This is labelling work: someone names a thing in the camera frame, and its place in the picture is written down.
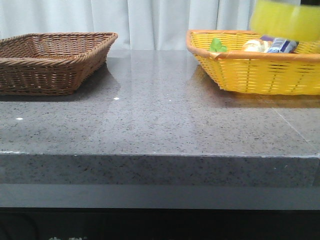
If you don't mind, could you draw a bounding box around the white curtain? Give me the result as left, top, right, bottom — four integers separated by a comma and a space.
0, 0, 256, 50

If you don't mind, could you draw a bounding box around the blue white labelled bottle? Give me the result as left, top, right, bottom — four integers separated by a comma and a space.
266, 37, 299, 54

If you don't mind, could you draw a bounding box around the yellow tape roll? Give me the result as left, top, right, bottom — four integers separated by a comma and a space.
249, 0, 320, 42

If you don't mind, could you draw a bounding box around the yellow woven basket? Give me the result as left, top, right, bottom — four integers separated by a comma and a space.
186, 29, 320, 95

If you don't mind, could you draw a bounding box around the purple foam block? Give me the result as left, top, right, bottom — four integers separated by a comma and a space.
260, 35, 274, 42

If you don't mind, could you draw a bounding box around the brown wicker basket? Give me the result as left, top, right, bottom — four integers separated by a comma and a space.
0, 32, 118, 96

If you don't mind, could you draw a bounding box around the toy bread roll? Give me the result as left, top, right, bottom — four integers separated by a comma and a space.
241, 39, 273, 53

